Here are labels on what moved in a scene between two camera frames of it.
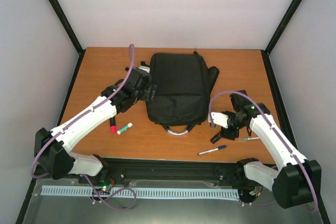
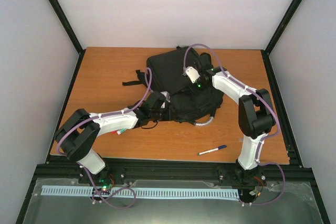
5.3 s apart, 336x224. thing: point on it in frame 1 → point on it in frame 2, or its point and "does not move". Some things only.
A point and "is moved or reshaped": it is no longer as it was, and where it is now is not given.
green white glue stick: x=124 y=128 does not move
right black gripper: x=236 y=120 → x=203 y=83
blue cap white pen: x=220 y=147 does not move
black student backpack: x=183 y=82 is moved or reshaped
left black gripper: x=150 y=93 → x=169 y=115
